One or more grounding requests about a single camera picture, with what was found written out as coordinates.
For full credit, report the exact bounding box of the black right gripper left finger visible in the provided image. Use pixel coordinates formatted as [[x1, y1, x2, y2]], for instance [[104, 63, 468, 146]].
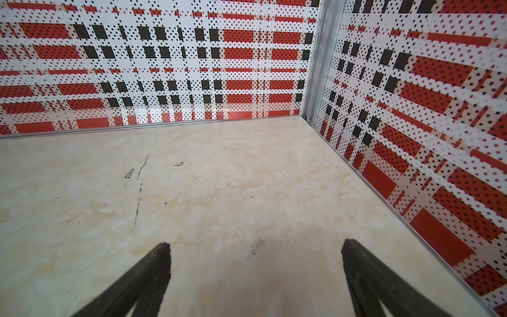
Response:
[[74, 243, 172, 316]]

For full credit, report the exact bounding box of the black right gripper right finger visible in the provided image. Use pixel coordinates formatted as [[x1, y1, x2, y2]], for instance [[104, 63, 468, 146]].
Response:
[[341, 239, 449, 316]]

